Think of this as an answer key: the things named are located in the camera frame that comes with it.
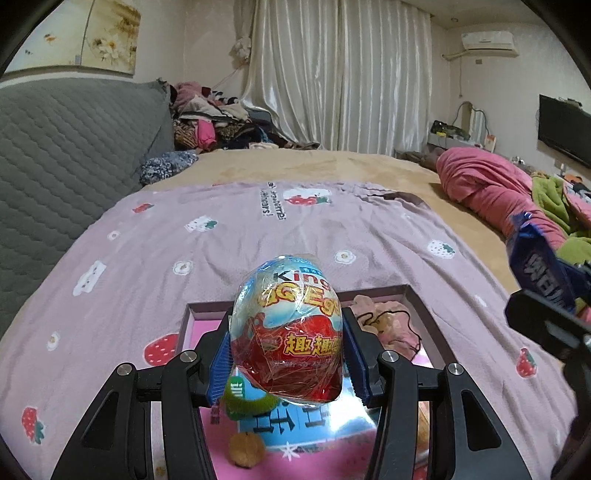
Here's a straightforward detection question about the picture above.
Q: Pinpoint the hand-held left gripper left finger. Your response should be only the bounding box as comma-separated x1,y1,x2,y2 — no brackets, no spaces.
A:
50,310,236,480

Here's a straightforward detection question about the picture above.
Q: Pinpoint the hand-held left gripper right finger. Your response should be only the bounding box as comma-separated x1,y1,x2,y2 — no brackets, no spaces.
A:
341,307,533,480

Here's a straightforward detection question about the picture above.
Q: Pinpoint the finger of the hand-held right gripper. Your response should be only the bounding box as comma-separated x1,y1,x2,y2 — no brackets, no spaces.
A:
505,290,588,346

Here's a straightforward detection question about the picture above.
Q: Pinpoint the blue cookie packet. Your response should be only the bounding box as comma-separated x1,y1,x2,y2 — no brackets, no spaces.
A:
505,211,591,315

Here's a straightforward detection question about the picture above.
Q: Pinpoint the red chocolate egg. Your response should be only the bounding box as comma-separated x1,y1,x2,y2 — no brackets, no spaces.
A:
229,253,345,407

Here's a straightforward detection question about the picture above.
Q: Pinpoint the shallow dark cardboard box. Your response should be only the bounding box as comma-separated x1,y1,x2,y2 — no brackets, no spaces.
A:
177,285,455,480

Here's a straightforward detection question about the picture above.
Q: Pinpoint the walnut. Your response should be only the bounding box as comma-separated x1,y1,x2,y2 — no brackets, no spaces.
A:
229,431,266,468

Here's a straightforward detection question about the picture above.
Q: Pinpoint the green hair scrunchie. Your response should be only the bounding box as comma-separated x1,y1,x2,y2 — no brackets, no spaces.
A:
221,376,280,421

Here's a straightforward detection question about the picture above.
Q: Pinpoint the beige plush cookie toy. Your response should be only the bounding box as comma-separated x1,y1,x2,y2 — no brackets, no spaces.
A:
348,295,423,357

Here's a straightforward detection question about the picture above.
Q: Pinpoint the pink and blue book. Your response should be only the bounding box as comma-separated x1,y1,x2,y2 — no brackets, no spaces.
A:
182,318,431,480

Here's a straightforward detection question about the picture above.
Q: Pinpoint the green cloth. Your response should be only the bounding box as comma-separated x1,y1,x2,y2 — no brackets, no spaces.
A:
531,175,591,266

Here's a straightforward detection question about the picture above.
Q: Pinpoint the pink strawberry printed blanket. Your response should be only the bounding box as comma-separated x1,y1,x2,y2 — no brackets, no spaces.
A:
0,181,578,480

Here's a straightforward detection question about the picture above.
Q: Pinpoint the pink quilt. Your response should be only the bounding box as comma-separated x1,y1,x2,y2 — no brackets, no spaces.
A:
436,148,591,324

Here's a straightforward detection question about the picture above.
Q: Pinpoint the black television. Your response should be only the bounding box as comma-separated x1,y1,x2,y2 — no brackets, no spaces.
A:
539,93,591,168

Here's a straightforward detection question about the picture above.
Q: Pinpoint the blue floral cloth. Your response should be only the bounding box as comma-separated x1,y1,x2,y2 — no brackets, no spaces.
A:
140,151,199,185

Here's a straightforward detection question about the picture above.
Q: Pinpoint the pile of clothes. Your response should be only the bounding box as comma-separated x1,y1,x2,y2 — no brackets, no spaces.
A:
168,82,320,152

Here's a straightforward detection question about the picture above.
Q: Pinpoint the grey quilted headboard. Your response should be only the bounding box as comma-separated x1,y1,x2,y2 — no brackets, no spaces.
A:
0,76,177,337

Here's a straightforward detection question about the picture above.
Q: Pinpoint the white air conditioner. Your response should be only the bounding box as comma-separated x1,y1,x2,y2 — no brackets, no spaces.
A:
460,31,515,57

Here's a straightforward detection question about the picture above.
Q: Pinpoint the white curtain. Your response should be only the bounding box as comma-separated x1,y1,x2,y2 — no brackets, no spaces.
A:
233,0,435,158

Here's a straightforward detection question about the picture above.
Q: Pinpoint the floral wall picture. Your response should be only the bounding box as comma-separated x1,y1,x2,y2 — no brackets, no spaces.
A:
0,0,141,78

